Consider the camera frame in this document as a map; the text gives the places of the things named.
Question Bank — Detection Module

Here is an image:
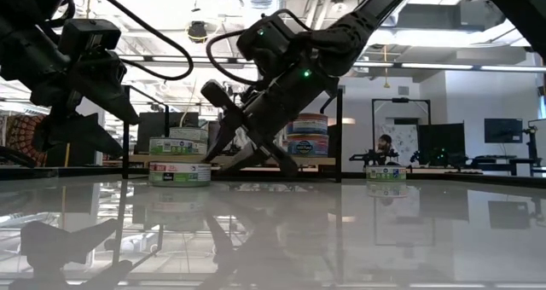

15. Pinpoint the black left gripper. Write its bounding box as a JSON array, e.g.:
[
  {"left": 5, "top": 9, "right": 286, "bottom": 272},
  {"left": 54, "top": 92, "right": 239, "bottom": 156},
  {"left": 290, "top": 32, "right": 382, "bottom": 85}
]
[{"left": 0, "top": 19, "right": 141, "bottom": 158}]

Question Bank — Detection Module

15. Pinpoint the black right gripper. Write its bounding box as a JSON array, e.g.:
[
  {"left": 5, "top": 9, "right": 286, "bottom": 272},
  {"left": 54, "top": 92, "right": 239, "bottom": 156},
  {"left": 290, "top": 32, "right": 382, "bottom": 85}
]
[{"left": 200, "top": 66, "right": 340, "bottom": 179}]

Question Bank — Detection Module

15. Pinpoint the black panel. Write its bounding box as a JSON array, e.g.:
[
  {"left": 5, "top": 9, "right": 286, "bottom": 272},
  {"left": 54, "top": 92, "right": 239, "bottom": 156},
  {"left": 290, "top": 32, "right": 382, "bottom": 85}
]
[{"left": 45, "top": 142, "right": 103, "bottom": 168}]

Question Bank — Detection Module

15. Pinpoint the red patterned tapestry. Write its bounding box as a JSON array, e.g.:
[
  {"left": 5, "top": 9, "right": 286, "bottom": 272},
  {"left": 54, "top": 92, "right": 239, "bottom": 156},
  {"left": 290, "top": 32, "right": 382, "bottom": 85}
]
[{"left": 3, "top": 113, "right": 48, "bottom": 165}]

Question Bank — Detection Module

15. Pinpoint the black ceiling dome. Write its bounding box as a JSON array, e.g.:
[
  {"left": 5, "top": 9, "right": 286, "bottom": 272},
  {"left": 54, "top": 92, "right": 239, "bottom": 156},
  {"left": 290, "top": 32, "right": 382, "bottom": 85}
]
[{"left": 187, "top": 20, "right": 209, "bottom": 44}]

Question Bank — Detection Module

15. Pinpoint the person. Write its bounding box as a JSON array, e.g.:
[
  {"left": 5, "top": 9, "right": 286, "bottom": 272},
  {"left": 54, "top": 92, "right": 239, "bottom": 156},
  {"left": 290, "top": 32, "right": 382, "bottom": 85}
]
[{"left": 375, "top": 134, "right": 400, "bottom": 163}]

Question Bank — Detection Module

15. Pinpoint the white poster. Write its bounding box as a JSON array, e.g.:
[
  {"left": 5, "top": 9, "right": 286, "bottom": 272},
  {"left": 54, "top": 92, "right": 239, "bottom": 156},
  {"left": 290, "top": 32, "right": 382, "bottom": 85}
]
[{"left": 390, "top": 123, "right": 419, "bottom": 154}]

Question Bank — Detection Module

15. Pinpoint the long ceiling light strip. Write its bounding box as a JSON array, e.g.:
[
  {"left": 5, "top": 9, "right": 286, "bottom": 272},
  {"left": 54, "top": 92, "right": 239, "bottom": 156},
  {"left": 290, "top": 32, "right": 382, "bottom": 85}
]
[{"left": 353, "top": 61, "right": 546, "bottom": 73}]

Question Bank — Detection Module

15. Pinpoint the black desk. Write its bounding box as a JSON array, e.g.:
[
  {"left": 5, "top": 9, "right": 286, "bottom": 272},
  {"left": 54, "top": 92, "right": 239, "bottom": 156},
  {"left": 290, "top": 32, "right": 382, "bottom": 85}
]
[{"left": 462, "top": 154, "right": 543, "bottom": 177}]

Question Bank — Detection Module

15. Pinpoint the small black flat monitor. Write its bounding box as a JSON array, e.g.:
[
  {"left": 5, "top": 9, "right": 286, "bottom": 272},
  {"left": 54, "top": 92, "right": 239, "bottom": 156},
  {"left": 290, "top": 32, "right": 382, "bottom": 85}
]
[{"left": 484, "top": 118, "right": 524, "bottom": 145}]

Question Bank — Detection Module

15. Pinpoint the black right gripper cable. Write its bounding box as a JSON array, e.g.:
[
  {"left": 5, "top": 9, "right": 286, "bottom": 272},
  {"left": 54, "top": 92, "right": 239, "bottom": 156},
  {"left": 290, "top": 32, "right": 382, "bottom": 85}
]
[{"left": 206, "top": 9, "right": 312, "bottom": 86}]

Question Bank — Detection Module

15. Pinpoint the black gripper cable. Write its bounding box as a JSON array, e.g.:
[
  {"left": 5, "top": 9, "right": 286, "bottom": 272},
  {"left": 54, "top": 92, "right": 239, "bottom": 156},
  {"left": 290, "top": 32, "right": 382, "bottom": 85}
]
[
  {"left": 206, "top": 9, "right": 312, "bottom": 86},
  {"left": 83, "top": 0, "right": 195, "bottom": 82}
]

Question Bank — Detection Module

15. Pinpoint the wooden shelf black metal frame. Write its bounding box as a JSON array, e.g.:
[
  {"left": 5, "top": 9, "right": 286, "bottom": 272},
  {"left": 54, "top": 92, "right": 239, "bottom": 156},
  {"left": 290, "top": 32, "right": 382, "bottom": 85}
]
[{"left": 121, "top": 84, "right": 345, "bottom": 183}]

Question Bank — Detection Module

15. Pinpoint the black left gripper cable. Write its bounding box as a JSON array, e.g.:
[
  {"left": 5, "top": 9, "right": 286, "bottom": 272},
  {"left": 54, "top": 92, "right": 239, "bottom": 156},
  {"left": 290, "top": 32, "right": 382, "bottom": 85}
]
[{"left": 83, "top": 0, "right": 195, "bottom": 82}]

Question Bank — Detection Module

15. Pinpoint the black metal stand frame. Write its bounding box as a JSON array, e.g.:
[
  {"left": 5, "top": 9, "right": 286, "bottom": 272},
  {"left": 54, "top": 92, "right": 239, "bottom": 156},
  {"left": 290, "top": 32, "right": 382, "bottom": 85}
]
[{"left": 371, "top": 96, "right": 432, "bottom": 159}]

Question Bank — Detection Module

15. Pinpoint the black metal table frame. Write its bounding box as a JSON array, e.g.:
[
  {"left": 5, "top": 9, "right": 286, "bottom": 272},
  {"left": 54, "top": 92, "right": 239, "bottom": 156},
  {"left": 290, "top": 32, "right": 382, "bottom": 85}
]
[{"left": 0, "top": 165, "right": 546, "bottom": 189}]

